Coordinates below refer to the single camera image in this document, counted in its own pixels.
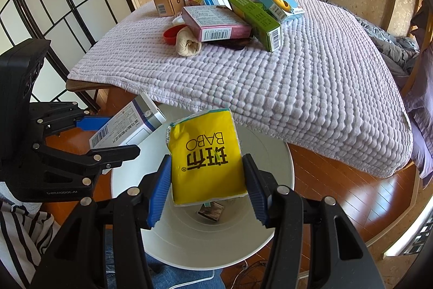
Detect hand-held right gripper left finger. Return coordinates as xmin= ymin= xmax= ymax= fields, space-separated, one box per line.
xmin=30 ymin=154 xmax=173 ymax=289

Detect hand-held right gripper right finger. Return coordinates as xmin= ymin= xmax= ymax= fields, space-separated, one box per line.
xmin=242 ymin=154 xmax=386 ymax=289

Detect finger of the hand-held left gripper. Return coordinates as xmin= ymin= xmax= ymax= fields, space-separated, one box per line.
xmin=32 ymin=143 xmax=141 ymax=186
xmin=29 ymin=101 xmax=114 ymax=138

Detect white medicine box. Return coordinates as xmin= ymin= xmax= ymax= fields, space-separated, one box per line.
xmin=88 ymin=91 xmax=168 ymax=174

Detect yellow tissue pack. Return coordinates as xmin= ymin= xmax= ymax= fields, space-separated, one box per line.
xmin=167 ymin=108 xmax=247 ymax=206

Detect white round bin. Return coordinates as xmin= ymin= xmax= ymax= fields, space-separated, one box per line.
xmin=110 ymin=103 xmax=294 ymax=269

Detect wooden table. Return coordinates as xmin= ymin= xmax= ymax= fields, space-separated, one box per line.
xmin=65 ymin=78 xmax=114 ymax=113

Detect small dark box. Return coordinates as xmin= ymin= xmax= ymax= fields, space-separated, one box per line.
xmin=197 ymin=202 xmax=225 ymax=220

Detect red round container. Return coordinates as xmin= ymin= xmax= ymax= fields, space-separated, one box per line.
xmin=163 ymin=24 xmax=186 ymax=46

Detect white quilted blanket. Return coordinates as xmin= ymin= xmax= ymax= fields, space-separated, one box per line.
xmin=68 ymin=0 xmax=414 ymax=178

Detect beige rolled cloth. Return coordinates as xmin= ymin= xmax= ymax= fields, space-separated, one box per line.
xmin=172 ymin=15 xmax=203 ymax=57

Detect person's striped shirt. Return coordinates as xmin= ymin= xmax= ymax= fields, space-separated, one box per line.
xmin=0 ymin=184 xmax=62 ymax=289

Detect brown cardboard box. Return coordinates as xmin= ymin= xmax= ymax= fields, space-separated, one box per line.
xmin=153 ymin=0 xmax=186 ymax=17

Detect black flat packet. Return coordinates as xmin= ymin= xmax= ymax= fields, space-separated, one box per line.
xmin=203 ymin=35 xmax=254 ymax=51

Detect pink carton box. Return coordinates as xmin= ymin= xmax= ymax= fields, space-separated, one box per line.
xmin=182 ymin=5 xmax=252 ymax=42

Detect green carton box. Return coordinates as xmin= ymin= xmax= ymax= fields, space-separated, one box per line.
xmin=228 ymin=0 xmax=282 ymax=53

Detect purple bedding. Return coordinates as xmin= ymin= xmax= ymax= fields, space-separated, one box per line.
xmin=402 ymin=5 xmax=433 ymax=188

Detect grey duvet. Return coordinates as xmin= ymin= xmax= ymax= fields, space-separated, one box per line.
xmin=284 ymin=0 xmax=422 ymax=80

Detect tangle of black cables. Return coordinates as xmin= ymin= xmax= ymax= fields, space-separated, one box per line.
xmin=227 ymin=260 xmax=269 ymax=289

